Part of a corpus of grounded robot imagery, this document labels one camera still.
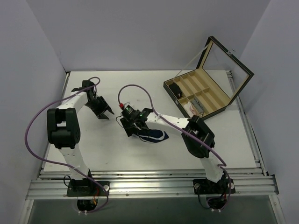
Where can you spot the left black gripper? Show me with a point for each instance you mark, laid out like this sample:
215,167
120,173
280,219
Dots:
102,108

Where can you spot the grey rolled cloth in box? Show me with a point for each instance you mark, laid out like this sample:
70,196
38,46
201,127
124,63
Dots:
198,106

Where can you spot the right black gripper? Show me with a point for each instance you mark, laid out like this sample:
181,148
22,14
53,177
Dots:
127,124

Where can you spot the navy blue underwear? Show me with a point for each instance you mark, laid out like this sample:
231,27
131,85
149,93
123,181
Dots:
153,135

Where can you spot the aluminium rail frame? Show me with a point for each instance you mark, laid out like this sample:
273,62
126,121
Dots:
159,174

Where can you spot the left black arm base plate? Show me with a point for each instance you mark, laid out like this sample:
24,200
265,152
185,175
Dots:
85,187

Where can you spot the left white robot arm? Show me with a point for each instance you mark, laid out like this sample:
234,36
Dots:
64,133

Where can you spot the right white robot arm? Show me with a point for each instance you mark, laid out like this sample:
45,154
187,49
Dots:
150,126

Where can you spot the black rolled cloth in box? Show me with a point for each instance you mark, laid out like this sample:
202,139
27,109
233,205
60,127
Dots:
176,90

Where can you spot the white pink rolled cloth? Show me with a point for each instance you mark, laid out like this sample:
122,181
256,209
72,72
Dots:
189,109

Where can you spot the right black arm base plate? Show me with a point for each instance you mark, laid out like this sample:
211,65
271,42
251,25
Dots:
207,187

